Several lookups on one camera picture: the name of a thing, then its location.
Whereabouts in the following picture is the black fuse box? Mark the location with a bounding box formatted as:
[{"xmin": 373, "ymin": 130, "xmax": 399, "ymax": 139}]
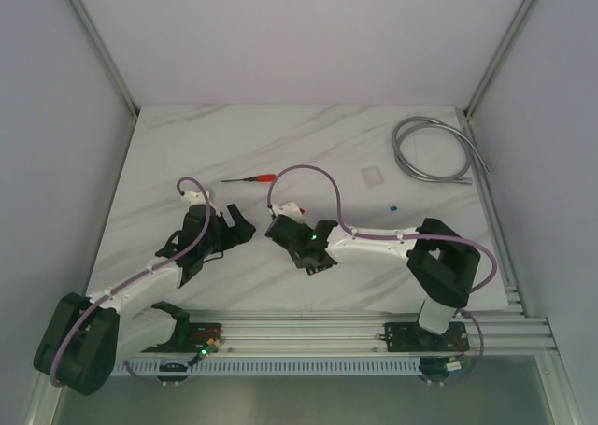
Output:
[{"xmin": 304, "ymin": 257, "xmax": 336, "ymax": 276}]

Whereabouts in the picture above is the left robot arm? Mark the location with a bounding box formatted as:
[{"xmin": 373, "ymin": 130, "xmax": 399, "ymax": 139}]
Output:
[{"xmin": 33, "ymin": 205, "xmax": 256, "ymax": 395}]

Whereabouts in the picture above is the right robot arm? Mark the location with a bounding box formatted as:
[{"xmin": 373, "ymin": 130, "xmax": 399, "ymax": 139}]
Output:
[{"xmin": 265, "ymin": 214, "xmax": 481, "ymax": 349}]

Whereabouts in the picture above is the clear plastic fuse box cover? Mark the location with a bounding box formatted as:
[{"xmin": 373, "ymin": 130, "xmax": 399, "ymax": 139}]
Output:
[{"xmin": 361, "ymin": 166, "xmax": 384, "ymax": 189}]

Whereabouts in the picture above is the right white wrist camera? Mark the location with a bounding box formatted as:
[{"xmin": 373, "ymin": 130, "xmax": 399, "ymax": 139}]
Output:
[{"xmin": 268, "ymin": 202, "xmax": 306, "ymax": 224}]

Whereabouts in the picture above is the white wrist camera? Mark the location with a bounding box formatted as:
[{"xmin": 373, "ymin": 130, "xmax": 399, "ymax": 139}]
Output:
[
  {"xmin": 179, "ymin": 190, "xmax": 213, "ymax": 205},
  {"xmin": 268, "ymin": 202, "xmax": 306, "ymax": 224}
]

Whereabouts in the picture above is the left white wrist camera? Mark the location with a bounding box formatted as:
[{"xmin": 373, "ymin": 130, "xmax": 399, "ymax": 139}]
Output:
[{"xmin": 179, "ymin": 190, "xmax": 213, "ymax": 205}]

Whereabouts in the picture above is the red handled screwdriver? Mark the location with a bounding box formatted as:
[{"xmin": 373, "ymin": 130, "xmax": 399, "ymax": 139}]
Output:
[{"xmin": 222, "ymin": 174, "xmax": 277, "ymax": 183}]

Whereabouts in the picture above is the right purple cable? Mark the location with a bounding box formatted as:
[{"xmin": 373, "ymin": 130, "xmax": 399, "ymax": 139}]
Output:
[{"xmin": 266, "ymin": 163, "xmax": 499, "ymax": 389}]

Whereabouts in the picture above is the purple cable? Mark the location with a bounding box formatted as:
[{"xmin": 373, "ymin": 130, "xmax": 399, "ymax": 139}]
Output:
[
  {"xmin": 266, "ymin": 163, "xmax": 499, "ymax": 389},
  {"xmin": 46, "ymin": 177, "xmax": 221, "ymax": 389}
]

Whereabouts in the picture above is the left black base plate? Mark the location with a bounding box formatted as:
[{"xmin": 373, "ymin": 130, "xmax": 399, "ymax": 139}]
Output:
[{"xmin": 134, "ymin": 322, "xmax": 221, "ymax": 355}]

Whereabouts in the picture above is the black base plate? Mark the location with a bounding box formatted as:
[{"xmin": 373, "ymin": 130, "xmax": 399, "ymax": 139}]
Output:
[
  {"xmin": 379, "ymin": 321, "xmax": 470, "ymax": 353},
  {"xmin": 134, "ymin": 322, "xmax": 221, "ymax": 355}
]

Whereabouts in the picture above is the slotted cable duct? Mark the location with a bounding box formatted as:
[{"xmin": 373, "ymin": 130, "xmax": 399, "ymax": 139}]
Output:
[{"xmin": 64, "ymin": 357, "xmax": 538, "ymax": 378}]

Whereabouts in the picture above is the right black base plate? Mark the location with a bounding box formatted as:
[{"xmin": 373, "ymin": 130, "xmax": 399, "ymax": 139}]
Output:
[{"xmin": 379, "ymin": 321, "xmax": 470, "ymax": 353}]

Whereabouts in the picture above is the grey coiled cable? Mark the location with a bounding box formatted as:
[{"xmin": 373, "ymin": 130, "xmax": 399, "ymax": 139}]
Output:
[{"xmin": 391, "ymin": 116, "xmax": 492, "ymax": 186}]

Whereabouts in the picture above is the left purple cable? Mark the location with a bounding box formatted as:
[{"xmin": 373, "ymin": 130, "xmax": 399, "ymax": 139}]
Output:
[{"xmin": 46, "ymin": 177, "xmax": 221, "ymax": 389}]

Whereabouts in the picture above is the aluminium front rail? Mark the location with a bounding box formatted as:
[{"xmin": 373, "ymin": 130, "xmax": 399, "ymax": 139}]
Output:
[{"xmin": 191, "ymin": 311, "xmax": 557, "ymax": 356}]

